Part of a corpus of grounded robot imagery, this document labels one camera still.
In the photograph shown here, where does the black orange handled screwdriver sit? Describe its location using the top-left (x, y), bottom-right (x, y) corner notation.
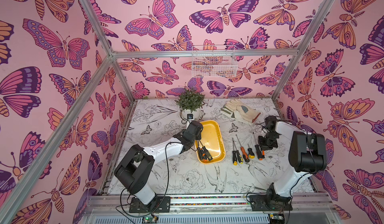
top-left (253, 133), bottom-right (263, 160)

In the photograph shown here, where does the black yellow stubby screwdriver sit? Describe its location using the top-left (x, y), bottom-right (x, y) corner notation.
top-left (248, 144), bottom-right (255, 159)

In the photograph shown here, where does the yellow plastic storage tray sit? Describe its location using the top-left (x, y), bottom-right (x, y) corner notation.
top-left (195, 120), bottom-right (226, 165)

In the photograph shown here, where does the black yellow Deli screwdriver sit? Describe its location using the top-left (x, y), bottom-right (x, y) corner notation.
top-left (232, 138), bottom-right (238, 166)

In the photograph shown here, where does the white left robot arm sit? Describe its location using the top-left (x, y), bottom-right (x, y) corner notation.
top-left (114, 121), bottom-right (203, 206)

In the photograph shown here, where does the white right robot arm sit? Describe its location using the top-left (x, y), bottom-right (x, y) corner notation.
top-left (258, 116), bottom-right (328, 203)

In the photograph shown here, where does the black grey screwdriver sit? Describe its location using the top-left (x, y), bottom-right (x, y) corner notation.
top-left (200, 141), bottom-right (213, 162)

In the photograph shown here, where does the white plastic plant pot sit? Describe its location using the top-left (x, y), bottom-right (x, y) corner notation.
top-left (181, 109), bottom-right (201, 121)

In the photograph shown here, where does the green leafy plant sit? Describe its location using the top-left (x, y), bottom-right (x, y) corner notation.
top-left (176, 90), bottom-right (205, 112)

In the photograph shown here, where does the cream green work glove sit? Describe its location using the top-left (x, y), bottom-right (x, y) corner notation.
top-left (220, 106), bottom-right (249, 123)

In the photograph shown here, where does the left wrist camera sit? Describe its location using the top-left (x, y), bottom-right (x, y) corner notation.
top-left (187, 114), bottom-right (194, 121)

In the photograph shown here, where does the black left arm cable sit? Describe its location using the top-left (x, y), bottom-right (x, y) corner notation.
top-left (115, 141), bottom-right (187, 224)

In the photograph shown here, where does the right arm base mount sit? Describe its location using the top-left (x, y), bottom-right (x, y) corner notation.
top-left (246, 183), bottom-right (293, 212)

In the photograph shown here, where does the aluminium frame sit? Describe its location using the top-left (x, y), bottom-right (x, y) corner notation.
top-left (0, 0), bottom-right (346, 224)

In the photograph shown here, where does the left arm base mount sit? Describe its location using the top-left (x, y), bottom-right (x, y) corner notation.
top-left (129, 196), bottom-right (171, 214)

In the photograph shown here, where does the white wire basket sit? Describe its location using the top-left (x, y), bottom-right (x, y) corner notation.
top-left (191, 49), bottom-right (238, 78)

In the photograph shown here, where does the white slotted cable duct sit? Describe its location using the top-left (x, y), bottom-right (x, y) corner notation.
top-left (86, 214), bottom-right (271, 224)

